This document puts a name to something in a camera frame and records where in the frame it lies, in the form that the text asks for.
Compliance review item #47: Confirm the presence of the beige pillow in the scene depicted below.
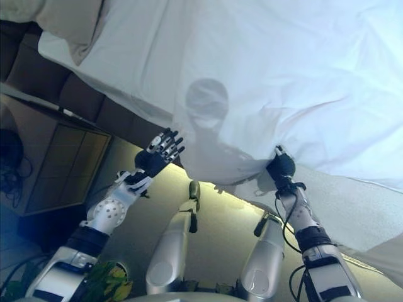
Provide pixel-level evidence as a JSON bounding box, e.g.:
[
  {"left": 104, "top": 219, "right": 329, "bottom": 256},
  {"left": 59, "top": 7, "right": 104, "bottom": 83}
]
[{"left": 34, "top": 0, "right": 106, "bottom": 67}]

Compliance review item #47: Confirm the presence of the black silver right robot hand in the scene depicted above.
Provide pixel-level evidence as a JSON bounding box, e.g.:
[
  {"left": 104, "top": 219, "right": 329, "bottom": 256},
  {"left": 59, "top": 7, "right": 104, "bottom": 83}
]
[{"left": 266, "top": 144, "right": 297, "bottom": 182}]

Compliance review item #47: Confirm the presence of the tufted upholstered headboard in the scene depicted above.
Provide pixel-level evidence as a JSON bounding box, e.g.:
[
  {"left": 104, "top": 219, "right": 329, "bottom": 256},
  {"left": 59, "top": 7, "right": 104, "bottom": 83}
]
[{"left": 0, "top": 19, "right": 42, "bottom": 84}]

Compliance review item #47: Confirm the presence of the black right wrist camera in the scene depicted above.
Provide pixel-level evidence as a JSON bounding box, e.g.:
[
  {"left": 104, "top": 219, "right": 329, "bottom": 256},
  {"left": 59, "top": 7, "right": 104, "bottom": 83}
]
[{"left": 276, "top": 178, "right": 305, "bottom": 193}]

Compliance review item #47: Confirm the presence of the wooden nightstand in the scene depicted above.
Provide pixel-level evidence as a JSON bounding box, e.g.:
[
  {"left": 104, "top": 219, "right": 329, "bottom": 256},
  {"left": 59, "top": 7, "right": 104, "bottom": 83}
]
[{"left": 0, "top": 91, "right": 113, "bottom": 218}]

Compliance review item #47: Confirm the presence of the white pillow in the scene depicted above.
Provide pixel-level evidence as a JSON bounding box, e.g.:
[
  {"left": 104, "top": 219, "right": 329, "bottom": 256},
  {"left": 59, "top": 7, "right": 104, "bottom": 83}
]
[{"left": 0, "top": 0, "right": 45, "bottom": 23}]

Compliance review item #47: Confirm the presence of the green leafy plant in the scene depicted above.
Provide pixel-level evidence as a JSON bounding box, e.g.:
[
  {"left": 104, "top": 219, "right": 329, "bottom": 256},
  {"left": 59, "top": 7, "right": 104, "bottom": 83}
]
[{"left": 0, "top": 259, "right": 135, "bottom": 302}]

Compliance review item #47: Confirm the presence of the small white charger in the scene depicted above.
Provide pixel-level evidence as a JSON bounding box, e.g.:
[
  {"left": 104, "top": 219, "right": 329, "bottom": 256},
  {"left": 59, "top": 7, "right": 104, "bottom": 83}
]
[{"left": 61, "top": 106, "right": 83, "bottom": 121}]

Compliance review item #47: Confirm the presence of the silver right robot leg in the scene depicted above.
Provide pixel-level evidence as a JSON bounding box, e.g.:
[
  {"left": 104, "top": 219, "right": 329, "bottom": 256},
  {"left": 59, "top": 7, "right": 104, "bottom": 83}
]
[{"left": 241, "top": 212, "right": 286, "bottom": 298}]

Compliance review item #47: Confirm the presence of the brown upholstered bed frame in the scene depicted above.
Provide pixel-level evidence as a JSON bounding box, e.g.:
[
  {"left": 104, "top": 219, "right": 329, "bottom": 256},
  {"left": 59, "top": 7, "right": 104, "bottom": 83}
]
[{"left": 4, "top": 31, "right": 186, "bottom": 169}]

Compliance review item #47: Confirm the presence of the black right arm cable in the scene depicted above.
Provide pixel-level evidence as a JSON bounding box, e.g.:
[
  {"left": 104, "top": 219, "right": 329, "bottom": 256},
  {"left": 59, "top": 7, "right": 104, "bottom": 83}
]
[{"left": 273, "top": 188, "right": 305, "bottom": 254}]

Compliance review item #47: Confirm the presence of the olive left robot foot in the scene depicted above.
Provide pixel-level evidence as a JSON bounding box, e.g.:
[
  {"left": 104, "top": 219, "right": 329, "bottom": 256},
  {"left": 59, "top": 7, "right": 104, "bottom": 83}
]
[{"left": 188, "top": 180, "right": 202, "bottom": 208}]

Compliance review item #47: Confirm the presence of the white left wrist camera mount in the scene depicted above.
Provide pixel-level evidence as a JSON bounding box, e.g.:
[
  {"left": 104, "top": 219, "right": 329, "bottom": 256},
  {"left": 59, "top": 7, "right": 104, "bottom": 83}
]
[{"left": 115, "top": 169, "right": 152, "bottom": 199}]

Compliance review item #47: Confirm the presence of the black cable tangle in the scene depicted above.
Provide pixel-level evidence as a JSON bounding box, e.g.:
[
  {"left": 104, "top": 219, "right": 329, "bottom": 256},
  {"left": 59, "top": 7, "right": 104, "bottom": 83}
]
[{"left": 0, "top": 128, "right": 34, "bottom": 210}]

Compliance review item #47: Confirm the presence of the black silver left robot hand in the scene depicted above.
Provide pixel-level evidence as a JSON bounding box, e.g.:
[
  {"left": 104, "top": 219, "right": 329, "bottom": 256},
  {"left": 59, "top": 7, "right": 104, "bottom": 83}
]
[{"left": 134, "top": 126, "right": 186, "bottom": 179}]

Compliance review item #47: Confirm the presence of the silver robot torso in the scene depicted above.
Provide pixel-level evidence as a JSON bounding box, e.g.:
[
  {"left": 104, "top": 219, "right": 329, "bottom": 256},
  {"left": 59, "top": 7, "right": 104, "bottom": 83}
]
[{"left": 124, "top": 276, "right": 253, "bottom": 302}]

